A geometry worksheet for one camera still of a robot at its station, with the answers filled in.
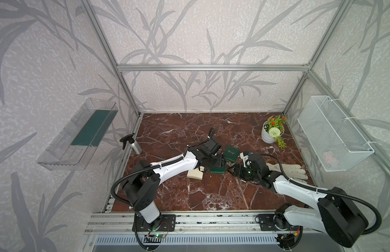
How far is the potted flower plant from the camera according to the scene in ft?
3.03

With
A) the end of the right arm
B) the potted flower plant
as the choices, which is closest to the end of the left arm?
the end of the right arm

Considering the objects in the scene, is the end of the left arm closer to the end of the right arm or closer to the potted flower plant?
the end of the right arm
